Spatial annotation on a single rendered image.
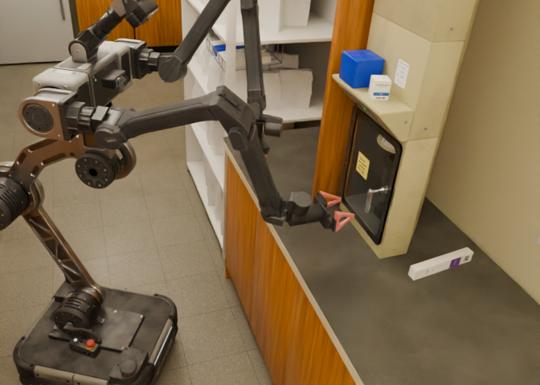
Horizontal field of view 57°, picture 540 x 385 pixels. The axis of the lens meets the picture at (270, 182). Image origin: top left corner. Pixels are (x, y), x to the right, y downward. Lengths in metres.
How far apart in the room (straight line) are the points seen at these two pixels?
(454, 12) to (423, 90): 0.22
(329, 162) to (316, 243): 0.33
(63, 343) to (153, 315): 0.40
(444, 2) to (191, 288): 2.12
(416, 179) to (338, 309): 0.48
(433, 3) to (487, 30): 0.51
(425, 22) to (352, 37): 0.36
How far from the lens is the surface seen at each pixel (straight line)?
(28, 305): 3.07
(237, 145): 1.30
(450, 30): 1.49
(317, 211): 1.58
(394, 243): 1.81
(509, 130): 1.88
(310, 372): 1.92
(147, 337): 2.44
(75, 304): 2.40
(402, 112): 1.51
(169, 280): 3.03
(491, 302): 1.81
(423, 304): 1.71
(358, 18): 1.76
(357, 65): 1.59
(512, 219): 1.92
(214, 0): 1.82
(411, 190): 1.69
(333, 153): 1.94
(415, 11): 1.53
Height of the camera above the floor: 2.09
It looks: 33 degrees down
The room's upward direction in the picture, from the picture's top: 4 degrees clockwise
